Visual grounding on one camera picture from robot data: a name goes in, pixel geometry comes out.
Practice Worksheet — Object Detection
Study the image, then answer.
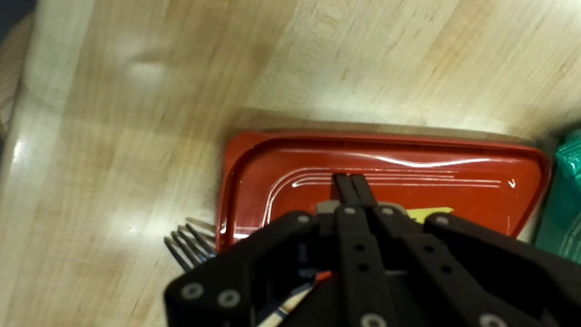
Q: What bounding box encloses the red rectangular plastic lid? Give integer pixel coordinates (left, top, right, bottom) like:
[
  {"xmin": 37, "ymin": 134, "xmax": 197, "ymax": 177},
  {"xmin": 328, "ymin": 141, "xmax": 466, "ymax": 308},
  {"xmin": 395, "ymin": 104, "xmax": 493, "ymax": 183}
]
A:
[{"xmin": 217, "ymin": 132, "xmax": 553, "ymax": 250}]

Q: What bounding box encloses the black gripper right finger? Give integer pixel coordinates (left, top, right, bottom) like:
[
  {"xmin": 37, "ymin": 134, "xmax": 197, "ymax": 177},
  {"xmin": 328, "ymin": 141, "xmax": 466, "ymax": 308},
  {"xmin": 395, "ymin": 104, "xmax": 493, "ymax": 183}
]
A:
[{"xmin": 351, "ymin": 175, "xmax": 377, "ymax": 208}]

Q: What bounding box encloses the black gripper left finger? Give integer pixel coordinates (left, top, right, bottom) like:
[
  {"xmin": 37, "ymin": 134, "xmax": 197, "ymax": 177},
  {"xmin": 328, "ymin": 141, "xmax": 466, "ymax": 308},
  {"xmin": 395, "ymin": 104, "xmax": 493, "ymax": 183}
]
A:
[{"xmin": 333, "ymin": 175, "xmax": 357, "ymax": 206}]

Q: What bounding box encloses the green snack bag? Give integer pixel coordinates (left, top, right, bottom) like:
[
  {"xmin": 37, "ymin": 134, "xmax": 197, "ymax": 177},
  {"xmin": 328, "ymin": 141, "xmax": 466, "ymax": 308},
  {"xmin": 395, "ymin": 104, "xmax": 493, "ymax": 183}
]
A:
[{"xmin": 536, "ymin": 132, "xmax": 581, "ymax": 264}]

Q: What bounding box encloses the silver metal fork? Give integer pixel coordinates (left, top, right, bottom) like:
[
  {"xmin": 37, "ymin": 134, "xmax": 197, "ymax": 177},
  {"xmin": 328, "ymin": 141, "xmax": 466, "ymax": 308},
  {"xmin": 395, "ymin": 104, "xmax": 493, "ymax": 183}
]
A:
[{"xmin": 164, "ymin": 219, "xmax": 217, "ymax": 272}]

